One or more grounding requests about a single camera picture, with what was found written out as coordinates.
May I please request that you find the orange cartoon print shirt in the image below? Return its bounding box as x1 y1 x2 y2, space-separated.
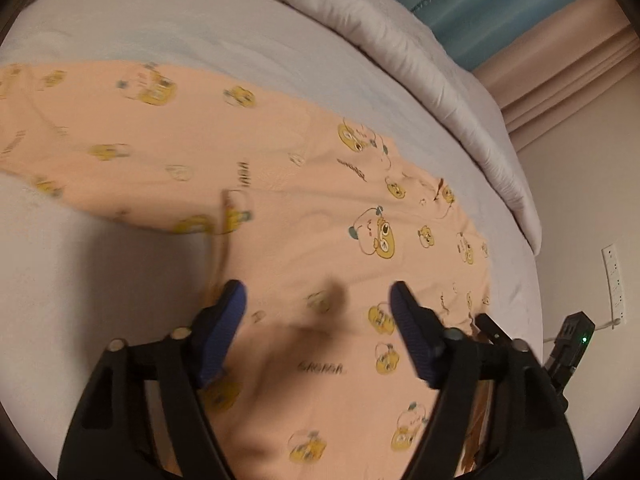
1 61 489 479

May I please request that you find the grey quilted duvet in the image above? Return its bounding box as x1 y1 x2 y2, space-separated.
164 0 544 256

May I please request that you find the white wall socket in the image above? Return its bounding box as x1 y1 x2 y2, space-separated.
602 244 626 328

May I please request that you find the grey bed sheet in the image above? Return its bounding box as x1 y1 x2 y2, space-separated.
1 0 541 468

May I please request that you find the blue and pink curtain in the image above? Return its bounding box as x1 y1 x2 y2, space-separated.
394 0 639 150

